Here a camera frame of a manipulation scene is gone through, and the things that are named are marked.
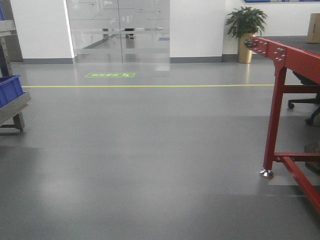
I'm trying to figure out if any brown cardboard package box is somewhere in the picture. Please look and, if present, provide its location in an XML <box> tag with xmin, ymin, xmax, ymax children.
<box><xmin>307</xmin><ymin>13</ymin><xmax>320</xmax><ymax>44</ymax></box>

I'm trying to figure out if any frosted glass door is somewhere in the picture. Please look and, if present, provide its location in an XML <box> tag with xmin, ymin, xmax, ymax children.
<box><xmin>66</xmin><ymin>0</ymin><xmax>170</xmax><ymax>63</ymax></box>

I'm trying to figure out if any gold plant pot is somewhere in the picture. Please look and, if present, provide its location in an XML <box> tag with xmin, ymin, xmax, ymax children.
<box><xmin>237</xmin><ymin>32</ymin><xmax>255</xmax><ymax>64</ymax></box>

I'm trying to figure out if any green potted plant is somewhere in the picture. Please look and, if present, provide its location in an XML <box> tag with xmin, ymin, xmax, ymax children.
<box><xmin>225</xmin><ymin>6</ymin><xmax>268</xmax><ymax>39</ymax></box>

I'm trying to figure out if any red metal conveyor table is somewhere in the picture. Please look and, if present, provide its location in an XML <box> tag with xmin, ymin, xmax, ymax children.
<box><xmin>244</xmin><ymin>36</ymin><xmax>320</xmax><ymax>210</ymax></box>

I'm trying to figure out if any black office chair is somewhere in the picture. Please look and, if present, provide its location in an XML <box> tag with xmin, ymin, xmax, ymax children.
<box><xmin>288</xmin><ymin>71</ymin><xmax>320</xmax><ymax>125</ymax></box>

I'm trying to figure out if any blue plastic bin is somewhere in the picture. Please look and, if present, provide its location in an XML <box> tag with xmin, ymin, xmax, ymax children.
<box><xmin>0</xmin><ymin>75</ymin><xmax>24</xmax><ymax>108</ymax></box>

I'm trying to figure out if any grey metal rack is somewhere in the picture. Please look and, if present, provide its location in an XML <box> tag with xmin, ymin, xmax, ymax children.
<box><xmin>0</xmin><ymin>19</ymin><xmax>32</xmax><ymax>136</ymax></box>

